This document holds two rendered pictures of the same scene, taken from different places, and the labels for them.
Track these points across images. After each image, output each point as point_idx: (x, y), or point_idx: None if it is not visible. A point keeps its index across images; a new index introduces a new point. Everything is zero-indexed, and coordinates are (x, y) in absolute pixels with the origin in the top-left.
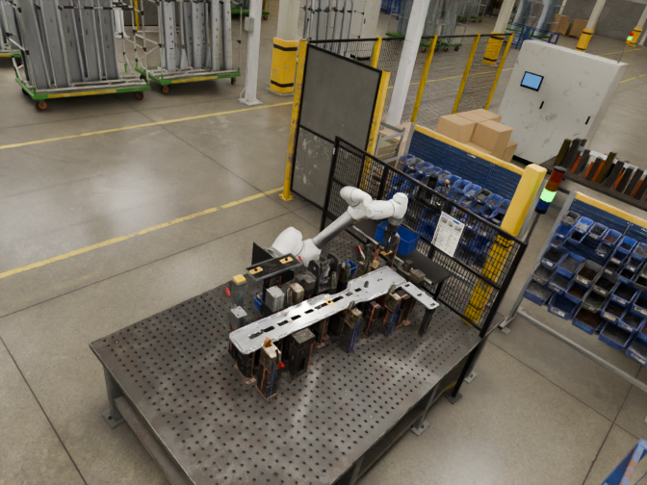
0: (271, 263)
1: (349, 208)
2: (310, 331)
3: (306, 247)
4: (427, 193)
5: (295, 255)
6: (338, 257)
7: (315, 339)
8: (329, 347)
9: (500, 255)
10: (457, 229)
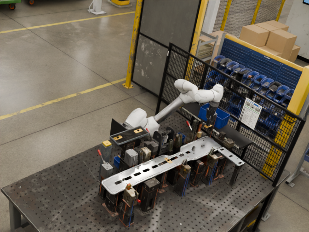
0: (127, 132)
1: (181, 95)
2: (157, 179)
3: (149, 122)
4: (236, 84)
5: None
6: None
7: None
8: (168, 193)
9: (287, 128)
10: (257, 110)
